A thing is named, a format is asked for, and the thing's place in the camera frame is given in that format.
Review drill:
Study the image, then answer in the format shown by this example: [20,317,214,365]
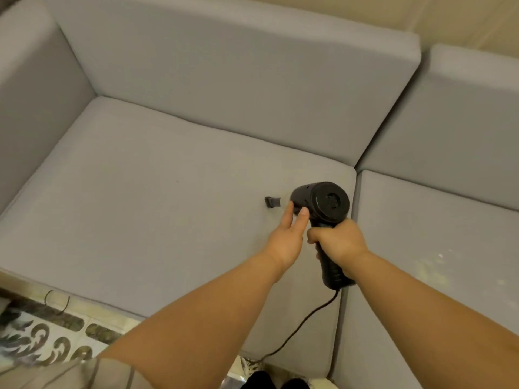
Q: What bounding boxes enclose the person's left hand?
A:
[264,201,310,281]

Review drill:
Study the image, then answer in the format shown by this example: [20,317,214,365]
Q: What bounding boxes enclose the person's right hand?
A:
[307,217,370,279]

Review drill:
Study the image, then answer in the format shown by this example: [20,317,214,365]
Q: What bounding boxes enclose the black handheld vacuum cleaner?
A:
[290,181,357,291]

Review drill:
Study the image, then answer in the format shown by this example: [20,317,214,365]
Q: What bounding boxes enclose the person's right forearm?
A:
[342,251,519,389]

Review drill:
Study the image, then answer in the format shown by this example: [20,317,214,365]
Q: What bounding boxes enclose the person's left forearm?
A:
[97,251,284,389]

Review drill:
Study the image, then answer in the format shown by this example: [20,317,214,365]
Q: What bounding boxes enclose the wide grey sofa seat cushion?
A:
[0,96,358,380]

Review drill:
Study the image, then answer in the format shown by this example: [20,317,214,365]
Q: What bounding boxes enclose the black trousers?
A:
[239,370,311,389]

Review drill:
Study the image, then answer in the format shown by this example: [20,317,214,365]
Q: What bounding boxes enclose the wide grey sofa back cushion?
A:
[42,0,422,167]

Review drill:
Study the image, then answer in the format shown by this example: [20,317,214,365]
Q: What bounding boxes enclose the grey sofa armrest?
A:
[0,0,97,215]

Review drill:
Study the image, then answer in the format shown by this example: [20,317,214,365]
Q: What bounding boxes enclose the black power cable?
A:
[247,288,341,365]

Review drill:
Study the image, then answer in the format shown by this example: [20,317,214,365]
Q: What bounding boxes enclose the thin dark wire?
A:
[43,290,71,315]

